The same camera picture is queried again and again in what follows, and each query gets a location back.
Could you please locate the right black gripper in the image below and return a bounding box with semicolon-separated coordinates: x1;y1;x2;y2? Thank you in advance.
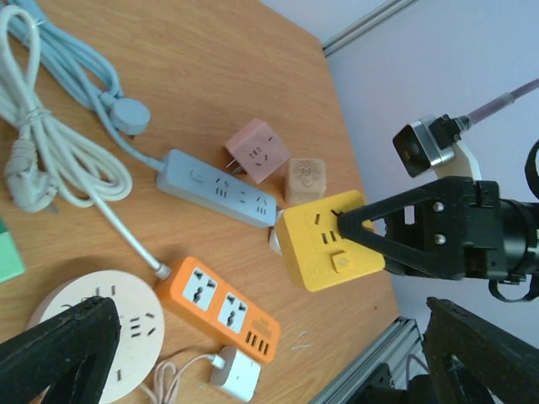
338;176;505;280

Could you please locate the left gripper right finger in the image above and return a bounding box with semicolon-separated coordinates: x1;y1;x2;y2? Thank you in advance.
423;297;538;403

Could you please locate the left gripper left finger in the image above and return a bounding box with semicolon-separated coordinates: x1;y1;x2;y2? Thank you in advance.
1;296;120;403

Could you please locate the yellow cube socket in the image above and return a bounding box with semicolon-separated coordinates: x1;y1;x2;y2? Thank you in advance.
275;190;385;292

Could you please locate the pink cube socket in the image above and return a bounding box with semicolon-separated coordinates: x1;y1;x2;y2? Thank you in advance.
225;118;291;184

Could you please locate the blue power strip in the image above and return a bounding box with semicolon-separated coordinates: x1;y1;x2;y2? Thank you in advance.
156;150;277;228

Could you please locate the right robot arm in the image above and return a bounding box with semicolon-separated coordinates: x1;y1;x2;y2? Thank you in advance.
337;142;538;303

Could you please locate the green plug adapter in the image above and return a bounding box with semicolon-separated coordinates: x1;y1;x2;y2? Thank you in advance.
0;221;26;283

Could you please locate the white square plug adapter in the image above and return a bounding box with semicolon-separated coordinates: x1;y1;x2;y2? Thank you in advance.
269;227;282;256

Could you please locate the pink round power socket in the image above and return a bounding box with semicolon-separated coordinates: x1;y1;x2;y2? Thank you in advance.
28;269;165;403

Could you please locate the beige cube socket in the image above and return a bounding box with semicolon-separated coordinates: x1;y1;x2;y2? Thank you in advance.
285;158;327;206

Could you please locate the orange power strip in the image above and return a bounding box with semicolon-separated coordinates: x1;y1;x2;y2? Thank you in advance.
155;257;281;364

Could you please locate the white USB charger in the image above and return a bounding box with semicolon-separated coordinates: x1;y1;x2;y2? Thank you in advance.
210;346;261;402

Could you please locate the aluminium rail frame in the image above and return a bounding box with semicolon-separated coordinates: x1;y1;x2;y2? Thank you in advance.
323;1;438;396

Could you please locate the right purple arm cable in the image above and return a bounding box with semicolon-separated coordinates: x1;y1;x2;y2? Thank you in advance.
462;77;539;127

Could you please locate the white orange-strip cable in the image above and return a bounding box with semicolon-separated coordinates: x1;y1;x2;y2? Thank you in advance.
0;3;173;281

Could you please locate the blue power strip cable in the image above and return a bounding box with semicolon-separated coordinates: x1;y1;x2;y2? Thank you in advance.
3;0;169;173

